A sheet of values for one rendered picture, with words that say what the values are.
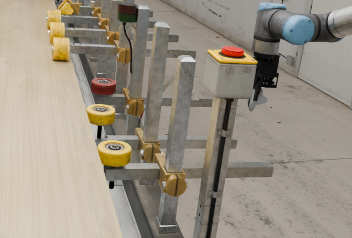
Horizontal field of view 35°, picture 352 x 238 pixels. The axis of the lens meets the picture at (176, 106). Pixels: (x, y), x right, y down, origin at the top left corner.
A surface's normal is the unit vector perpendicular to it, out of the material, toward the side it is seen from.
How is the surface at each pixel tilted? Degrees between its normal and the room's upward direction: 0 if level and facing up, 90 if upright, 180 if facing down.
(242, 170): 90
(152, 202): 0
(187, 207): 0
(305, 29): 90
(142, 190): 0
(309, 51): 90
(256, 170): 90
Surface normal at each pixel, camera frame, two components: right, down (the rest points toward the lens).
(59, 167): 0.11, -0.94
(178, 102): 0.26, 0.35
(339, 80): -0.93, 0.03
